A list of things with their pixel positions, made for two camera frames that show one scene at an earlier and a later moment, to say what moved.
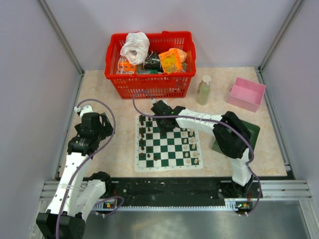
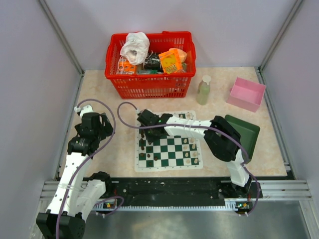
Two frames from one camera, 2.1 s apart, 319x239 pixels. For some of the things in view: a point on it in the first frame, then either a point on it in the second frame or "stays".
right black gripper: x=162 y=130 → x=150 y=139
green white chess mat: x=179 y=150 stays
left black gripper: x=106 y=130 stays
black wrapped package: x=152 y=61 stays
